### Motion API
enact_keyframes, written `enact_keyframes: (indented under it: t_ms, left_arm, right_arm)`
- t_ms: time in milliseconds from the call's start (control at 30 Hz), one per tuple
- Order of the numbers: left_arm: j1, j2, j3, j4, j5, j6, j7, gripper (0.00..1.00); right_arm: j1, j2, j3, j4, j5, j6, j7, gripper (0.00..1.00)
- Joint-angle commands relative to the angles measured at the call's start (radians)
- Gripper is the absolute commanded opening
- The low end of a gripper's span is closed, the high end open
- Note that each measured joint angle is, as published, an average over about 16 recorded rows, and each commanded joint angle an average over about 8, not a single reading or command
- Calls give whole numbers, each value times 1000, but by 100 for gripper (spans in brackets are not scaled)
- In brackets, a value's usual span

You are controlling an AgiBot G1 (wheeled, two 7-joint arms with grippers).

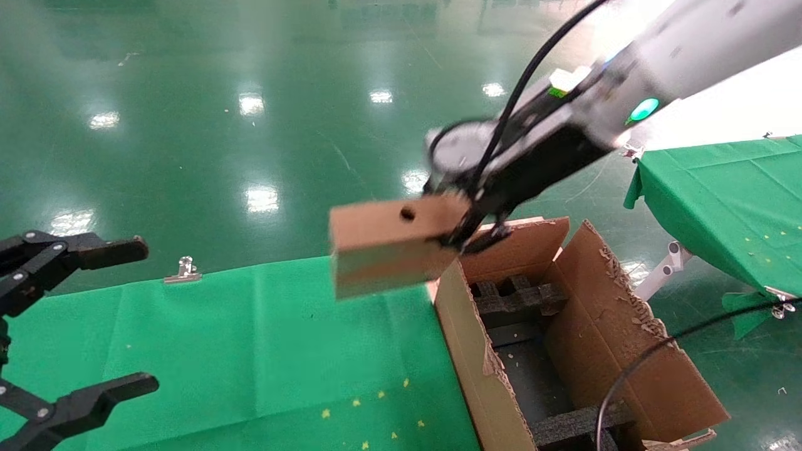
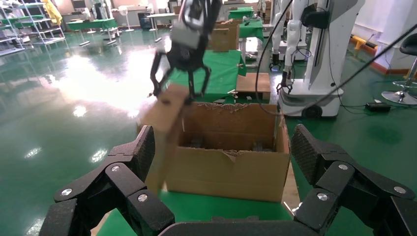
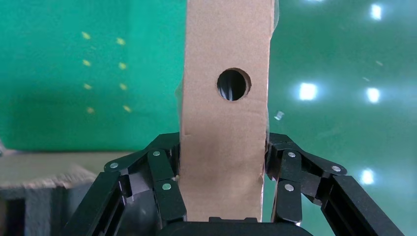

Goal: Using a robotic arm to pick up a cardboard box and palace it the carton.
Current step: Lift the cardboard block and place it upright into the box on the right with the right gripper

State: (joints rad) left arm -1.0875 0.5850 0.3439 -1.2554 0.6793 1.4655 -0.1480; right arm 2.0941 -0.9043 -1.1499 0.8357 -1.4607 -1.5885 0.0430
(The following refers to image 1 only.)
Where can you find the large green table cloth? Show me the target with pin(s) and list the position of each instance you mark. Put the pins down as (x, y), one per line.
(250, 351)

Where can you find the large open cardboard carton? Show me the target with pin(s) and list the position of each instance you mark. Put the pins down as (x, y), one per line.
(626, 351)

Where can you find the metal binder clip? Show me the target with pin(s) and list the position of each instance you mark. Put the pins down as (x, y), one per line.
(183, 274)
(780, 308)
(631, 151)

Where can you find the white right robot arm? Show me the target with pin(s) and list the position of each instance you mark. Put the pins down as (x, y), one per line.
(702, 44)

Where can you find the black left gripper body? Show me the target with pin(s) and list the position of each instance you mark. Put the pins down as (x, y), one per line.
(3, 344)

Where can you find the small brown cardboard box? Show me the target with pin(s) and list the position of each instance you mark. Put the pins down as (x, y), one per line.
(388, 250)

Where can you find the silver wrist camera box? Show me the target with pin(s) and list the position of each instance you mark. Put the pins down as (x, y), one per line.
(457, 147)

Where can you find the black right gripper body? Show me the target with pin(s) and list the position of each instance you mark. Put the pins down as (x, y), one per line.
(545, 156)

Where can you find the black foam divider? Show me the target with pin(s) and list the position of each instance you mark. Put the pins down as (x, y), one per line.
(570, 427)
(520, 299)

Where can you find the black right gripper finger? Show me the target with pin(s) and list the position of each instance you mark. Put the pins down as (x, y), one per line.
(492, 238)
(462, 230)

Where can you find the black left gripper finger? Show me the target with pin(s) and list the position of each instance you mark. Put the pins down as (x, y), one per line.
(94, 252)
(81, 407)

